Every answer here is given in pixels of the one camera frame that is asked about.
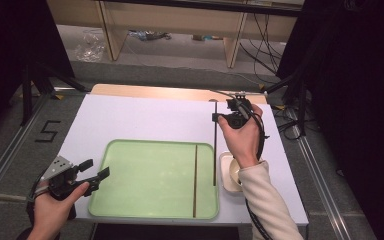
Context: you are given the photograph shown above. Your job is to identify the hanging black cables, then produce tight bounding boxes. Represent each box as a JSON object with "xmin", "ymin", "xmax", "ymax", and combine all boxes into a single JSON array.
[{"xmin": 239, "ymin": 13, "xmax": 286, "ymax": 76}]

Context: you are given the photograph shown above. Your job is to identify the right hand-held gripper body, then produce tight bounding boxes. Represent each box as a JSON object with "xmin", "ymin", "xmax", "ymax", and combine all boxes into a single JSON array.
[{"xmin": 227, "ymin": 94, "xmax": 254, "ymax": 130}]

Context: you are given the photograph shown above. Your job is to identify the white square dish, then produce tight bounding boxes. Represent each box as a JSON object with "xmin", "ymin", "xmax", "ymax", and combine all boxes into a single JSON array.
[{"xmin": 218, "ymin": 150, "xmax": 246, "ymax": 194}]

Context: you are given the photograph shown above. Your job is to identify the person's left hand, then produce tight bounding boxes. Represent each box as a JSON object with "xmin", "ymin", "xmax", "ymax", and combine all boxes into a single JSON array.
[{"xmin": 28, "ymin": 181, "xmax": 90, "ymax": 234}]

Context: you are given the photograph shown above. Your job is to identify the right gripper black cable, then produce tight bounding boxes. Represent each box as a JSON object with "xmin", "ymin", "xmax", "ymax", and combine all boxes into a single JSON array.
[{"xmin": 243, "ymin": 101, "xmax": 275, "ymax": 240}]

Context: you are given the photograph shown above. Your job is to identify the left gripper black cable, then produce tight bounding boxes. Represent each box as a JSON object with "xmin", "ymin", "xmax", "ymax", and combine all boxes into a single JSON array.
[{"xmin": 25, "ymin": 171, "xmax": 78, "ymax": 229}]

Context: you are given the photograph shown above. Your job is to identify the black tripod stand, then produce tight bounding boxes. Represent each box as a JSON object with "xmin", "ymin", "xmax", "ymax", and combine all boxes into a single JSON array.
[
  {"xmin": 263, "ymin": 66, "xmax": 309, "ymax": 137},
  {"xmin": 19, "ymin": 61, "xmax": 89, "ymax": 127}
]

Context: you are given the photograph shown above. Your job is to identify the light wooden desk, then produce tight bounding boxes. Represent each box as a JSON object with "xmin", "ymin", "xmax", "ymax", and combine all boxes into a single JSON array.
[{"xmin": 46, "ymin": 0, "xmax": 304, "ymax": 69}]

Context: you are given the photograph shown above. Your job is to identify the black floor cables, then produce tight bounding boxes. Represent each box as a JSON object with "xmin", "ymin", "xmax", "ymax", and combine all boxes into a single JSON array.
[{"xmin": 273, "ymin": 104, "xmax": 309, "ymax": 141}]

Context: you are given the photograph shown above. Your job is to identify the blue bundle on floor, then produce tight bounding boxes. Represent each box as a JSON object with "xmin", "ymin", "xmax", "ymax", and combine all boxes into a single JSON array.
[{"xmin": 128, "ymin": 29, "xmax": 173, "ymax": 42}]

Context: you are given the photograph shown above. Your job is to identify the white table sheet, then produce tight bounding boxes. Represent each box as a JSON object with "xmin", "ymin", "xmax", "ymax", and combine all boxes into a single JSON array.
[{"xmin": 57, "ymin": 93, "xmax": 309, "ymax": 228}]

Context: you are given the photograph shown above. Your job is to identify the brown wooden chopstick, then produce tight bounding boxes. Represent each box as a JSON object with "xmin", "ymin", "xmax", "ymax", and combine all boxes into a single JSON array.
[
  {"xmin": 192, "ymin": 144, "xmax": 198, "ymax": 219},
  {"xmin": 213, "ymin": 101, "xmax": 219, "ymax": 187}
]

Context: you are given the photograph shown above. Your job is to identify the black curtain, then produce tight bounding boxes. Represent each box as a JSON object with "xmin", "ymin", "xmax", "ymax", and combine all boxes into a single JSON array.
[
  {"xmin": 276, "ymin": 0, "xmax": 384, "ymax": 240},
  {"xmin": 0, "ymin": 0, "xmax": 76, "ymax": 151}
]

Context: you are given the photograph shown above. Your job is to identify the metal floor rail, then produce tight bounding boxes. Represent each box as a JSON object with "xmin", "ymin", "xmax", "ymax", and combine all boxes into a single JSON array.
[
  {"xmin": 0, "ymin": 94, "xmax": 53, "ymax": 204},
  {"xmin": 286, "ymin": 109, "xmax": 353, "ymax": 240}
]

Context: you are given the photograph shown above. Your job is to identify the clear plastic bag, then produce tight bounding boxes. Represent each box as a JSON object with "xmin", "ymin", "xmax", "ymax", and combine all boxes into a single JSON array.
[{"xmin": 74, "ymin": 29, "xmax": 106, "ymax": 63}]

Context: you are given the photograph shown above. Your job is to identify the person's right hand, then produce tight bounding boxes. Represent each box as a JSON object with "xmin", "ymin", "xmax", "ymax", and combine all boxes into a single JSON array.
[{"xmin": 217, "ymin": 103, "xmax": 264, "ymax": 169}]

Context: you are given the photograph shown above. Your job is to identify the green tray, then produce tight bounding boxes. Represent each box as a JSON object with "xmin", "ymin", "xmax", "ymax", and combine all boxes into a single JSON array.
[{"xmin": 87, "ymin": 138, "xmax": 220, "ymax": 221}]

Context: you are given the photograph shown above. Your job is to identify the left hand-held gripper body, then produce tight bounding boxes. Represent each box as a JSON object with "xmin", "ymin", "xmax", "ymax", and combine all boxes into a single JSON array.
[{"xmin": 39, "ymin": 155, "xmax": 89, "ymax": 201}]

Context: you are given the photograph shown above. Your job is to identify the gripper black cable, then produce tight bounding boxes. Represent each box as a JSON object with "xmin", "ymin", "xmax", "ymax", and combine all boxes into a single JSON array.
[
  {"xmin": 25, "ymin": 171, "xmax": 78, "ymax": 229},
  {"xmin": 243, "ymin": 101, "xmax": 275, "ymax": 240}
]

